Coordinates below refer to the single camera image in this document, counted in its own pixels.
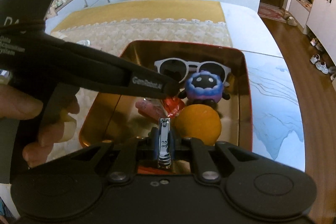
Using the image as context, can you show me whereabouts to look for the silver nail clipper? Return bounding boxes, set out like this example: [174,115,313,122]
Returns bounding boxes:
[158,118,171,169]

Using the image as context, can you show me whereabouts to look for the orange fruit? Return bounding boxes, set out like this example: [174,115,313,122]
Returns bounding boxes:
[174,104,222,145]

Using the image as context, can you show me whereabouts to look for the red metal tin box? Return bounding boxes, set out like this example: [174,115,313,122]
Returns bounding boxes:
[79,41,252,150]

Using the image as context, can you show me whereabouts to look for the red snack packet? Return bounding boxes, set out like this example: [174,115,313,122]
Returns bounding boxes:
[162,97,186,118]

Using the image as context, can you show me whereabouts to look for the pink lip balm tube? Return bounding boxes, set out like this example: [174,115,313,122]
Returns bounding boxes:
[135,100,167,120]

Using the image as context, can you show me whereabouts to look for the purple blue plush toy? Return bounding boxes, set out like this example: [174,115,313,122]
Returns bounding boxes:
[178,70,231,109]

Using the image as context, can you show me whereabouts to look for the white round sunglasses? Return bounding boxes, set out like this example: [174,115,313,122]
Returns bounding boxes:
[154,58,231,83]

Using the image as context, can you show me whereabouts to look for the person's left hand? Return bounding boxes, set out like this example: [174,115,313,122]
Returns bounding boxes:
[1,84,80,168]

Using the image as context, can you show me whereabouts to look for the yellow table runner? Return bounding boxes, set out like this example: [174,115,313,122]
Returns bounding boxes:
[50,0,225,32]

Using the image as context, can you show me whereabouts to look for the white side drawer cabinet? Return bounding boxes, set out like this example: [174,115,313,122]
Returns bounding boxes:
[46,0,109,19]

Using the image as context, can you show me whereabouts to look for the white sneakers on floor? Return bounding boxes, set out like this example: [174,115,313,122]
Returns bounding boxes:
[310,37,335,81]

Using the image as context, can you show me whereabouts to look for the white wall cabinet unit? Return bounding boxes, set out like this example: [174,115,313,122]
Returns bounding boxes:
[287,0,336,57]

